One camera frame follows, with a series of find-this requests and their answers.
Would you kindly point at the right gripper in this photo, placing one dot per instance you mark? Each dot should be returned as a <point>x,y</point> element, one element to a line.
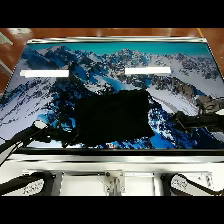
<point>181,121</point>

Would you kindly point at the black garment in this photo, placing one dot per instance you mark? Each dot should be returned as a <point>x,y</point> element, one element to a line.
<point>113,116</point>

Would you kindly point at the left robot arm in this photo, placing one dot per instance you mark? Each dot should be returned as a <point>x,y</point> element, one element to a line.
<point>23,135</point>

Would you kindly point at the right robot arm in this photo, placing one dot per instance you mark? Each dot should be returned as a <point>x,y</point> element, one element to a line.
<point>206,121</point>

